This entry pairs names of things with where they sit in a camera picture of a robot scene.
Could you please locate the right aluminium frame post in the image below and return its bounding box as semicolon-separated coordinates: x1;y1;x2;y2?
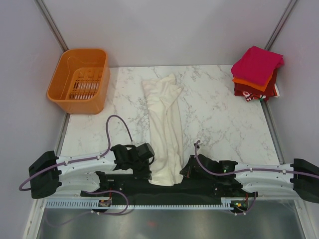
264;0;299;51

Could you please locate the white slotted cable duct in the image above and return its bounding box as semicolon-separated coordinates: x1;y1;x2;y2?
45;199;234;210

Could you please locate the red printed folded t shirt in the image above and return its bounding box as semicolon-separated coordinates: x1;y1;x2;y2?
242;84;280;102

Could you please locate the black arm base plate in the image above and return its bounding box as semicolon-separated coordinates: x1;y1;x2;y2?
92;172;254;205

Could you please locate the magenta folded t shirt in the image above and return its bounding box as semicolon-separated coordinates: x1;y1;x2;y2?
231;46;284;85

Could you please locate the left aluminium frame post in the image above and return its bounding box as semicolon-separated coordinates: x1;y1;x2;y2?
34;0;69;52

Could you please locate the dark red folded t shirt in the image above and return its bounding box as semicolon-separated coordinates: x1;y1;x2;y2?
234;69;278;97

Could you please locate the orange plastic basket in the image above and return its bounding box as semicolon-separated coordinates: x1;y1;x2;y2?
47;48;110;115

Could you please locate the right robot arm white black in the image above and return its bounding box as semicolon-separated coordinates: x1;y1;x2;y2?
180;154;319;203

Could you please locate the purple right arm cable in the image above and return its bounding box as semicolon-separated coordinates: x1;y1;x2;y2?
194;139;319;216

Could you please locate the cream white t shirt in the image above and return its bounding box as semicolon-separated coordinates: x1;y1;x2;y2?
142;74;183;186

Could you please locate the orange folded t shirt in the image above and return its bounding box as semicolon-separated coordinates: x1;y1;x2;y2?
233;74;273;91

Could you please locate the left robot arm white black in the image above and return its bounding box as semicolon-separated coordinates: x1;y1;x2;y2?
29;143;155;199

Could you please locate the aluminium frame post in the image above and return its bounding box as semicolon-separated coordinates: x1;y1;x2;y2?
34;0;69;52
264;0;299;51

